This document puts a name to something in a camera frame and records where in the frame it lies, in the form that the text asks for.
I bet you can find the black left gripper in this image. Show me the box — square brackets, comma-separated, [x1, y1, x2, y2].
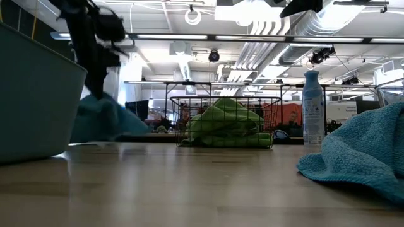
[64, 12, 121, 100]

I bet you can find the blue microfiber towel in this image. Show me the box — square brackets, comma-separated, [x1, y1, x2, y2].
[69, 91, 151, 143]
[295, 101, 404, 206]

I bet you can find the black computer monitor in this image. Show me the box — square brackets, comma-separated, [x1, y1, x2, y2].
[124, 100, 150, 122]

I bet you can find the black overhead bar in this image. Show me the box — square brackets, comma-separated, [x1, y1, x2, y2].
[333, 0, 389, 14]

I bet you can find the teal plastic bin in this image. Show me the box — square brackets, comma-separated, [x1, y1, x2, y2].
[0, 22, 88, 165]

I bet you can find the long led light bar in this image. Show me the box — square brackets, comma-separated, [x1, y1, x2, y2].
[50, 30, 404, 45]

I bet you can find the light blue spray bottle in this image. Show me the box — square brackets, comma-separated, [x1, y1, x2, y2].
[302, 69, 326, 146]

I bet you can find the orange fabric panel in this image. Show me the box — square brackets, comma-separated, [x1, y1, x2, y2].
[261, 103, 303, 129]

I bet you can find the white sign board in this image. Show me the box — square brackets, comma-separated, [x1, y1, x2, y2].
[326, 102, 357, 119]

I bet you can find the person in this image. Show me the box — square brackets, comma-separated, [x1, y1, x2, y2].
[285, 110, 301, 127]

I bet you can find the clear plastic bin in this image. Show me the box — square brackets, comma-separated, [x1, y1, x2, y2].
[374, 78, 404, 108]

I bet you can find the silver ceiling duct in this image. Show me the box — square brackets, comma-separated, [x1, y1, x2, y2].
[279, 0, 367, 66]

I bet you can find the yellow cable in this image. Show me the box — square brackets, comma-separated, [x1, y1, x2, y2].
[30, 0, 38, 40]

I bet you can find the black table rail frame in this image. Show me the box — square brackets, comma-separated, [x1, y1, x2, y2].
[126, 131, 304, 145]

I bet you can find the metal wire basket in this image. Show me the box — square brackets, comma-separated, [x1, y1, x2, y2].
[169, 96, 282, 149]

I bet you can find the black background station frame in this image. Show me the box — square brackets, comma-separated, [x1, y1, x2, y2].
[123, 80, 376, 127]

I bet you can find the white cable coil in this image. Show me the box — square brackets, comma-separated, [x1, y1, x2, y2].
[184, 4, 203, 26]

